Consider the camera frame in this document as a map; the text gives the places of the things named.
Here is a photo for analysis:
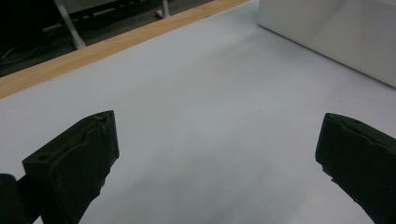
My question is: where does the white plastic tray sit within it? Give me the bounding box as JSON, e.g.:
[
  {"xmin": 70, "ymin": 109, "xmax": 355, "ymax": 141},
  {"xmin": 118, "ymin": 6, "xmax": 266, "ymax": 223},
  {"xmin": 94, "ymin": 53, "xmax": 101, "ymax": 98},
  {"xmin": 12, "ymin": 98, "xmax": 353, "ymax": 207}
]
[{"xmin": 257, "ymin": 0, "xmax": 396, "ymax": 89}]

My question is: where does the white metal desk frame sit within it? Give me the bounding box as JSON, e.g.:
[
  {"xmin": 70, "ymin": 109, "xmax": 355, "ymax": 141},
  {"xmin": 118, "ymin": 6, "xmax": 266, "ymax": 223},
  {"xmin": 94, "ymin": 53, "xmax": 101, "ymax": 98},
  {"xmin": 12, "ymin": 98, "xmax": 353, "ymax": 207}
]
[{"xmin": 51, "ymin": 0, "xmax": 171, "ymax": 50}]

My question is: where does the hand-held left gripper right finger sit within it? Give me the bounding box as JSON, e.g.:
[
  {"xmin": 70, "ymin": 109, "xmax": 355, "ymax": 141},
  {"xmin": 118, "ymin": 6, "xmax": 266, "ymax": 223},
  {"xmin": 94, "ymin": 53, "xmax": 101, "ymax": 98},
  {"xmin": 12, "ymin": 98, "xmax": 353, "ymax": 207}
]
[{"xmin": 315, "ymin": 112, "xmax": 396, "ymax": 224}]

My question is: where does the white table mat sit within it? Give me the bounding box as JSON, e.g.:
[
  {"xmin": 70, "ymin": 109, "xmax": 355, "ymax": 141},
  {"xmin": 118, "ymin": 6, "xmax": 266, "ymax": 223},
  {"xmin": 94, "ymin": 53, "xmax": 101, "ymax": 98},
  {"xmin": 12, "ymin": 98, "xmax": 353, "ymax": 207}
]
[{"xmin": 0, "ymin": 0, "xmax": 396, "ymax": 224}]

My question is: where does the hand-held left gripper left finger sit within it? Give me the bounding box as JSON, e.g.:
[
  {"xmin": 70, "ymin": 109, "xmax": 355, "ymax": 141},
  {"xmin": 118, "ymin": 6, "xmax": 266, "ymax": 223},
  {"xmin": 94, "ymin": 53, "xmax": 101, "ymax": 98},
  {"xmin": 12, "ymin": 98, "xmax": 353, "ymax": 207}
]
[{"xmin": 21, "ymin": 109, "xmax": 120, "ymax": 224}]

